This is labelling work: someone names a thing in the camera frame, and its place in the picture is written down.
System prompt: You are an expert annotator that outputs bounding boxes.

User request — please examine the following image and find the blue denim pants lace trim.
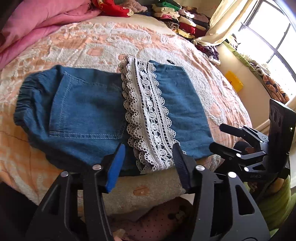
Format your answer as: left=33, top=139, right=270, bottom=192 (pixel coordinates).
left=14, top=62, right=213, bottom=172

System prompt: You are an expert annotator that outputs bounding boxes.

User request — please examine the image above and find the green sleeve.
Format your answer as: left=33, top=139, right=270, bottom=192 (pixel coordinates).
left=257, top=176, right=295, bottom=234

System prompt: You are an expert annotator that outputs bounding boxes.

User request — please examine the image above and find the pink dotted fabric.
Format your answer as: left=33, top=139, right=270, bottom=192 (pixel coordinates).
left=110, top=197, right=193, bottom=240

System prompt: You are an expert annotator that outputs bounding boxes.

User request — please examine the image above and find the patterned cloth on sill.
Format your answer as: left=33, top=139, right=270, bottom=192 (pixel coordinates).
left=224, top=39, right=290, bottom=105

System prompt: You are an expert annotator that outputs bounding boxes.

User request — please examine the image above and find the yellow box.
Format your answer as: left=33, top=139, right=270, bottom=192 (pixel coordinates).
left=225, top=71, right=244, bottom=93

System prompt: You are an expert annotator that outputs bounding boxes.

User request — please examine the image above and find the purple white garment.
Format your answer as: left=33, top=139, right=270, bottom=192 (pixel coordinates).
left=195, top=44, right=221, bottom=66

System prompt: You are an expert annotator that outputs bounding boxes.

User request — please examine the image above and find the peach white bear blanket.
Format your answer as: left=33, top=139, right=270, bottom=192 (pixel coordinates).
left=1, top=15, right=251, bottom=204

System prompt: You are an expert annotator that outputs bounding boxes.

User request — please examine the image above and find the pile of folded clothes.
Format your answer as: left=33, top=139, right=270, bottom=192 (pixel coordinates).
left=144, top=1, right=210, bottom=41

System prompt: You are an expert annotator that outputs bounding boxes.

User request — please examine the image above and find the cream yellow curtain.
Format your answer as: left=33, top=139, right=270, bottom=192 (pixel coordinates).
left=192, top=0, right=255, bottom=46

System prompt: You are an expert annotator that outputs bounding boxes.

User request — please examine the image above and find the red floral cloth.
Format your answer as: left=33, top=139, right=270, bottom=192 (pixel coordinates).
left=92, top=0, right=133, bottom=18

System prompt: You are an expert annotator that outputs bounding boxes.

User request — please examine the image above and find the mauve fluffy garment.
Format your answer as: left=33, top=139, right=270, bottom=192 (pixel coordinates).
left=119, top=0, right=147, bottom=14

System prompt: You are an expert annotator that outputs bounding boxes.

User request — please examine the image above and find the pink folded quilt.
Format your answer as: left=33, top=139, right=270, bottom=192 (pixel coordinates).
left=1, top=1, right=101, bottom=69

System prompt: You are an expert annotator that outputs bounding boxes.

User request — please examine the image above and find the window with dark frame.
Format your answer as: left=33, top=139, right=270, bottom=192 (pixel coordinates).
left=235, top=1, right=295, bottom=97

